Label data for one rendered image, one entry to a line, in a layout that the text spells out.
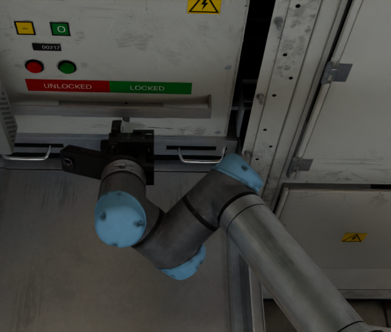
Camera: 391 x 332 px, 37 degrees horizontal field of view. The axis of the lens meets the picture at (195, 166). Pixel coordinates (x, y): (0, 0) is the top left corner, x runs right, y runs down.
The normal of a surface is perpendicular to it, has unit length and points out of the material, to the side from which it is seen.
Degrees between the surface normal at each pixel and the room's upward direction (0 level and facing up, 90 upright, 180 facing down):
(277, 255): 23
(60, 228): 0
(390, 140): 90
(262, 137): 90
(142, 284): 0
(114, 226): 61
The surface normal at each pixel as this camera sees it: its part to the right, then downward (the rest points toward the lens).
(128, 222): 0.05, 0.49
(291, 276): -0.33, -0.54
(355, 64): 0.02, 0.84
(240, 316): 0.06, -0.54
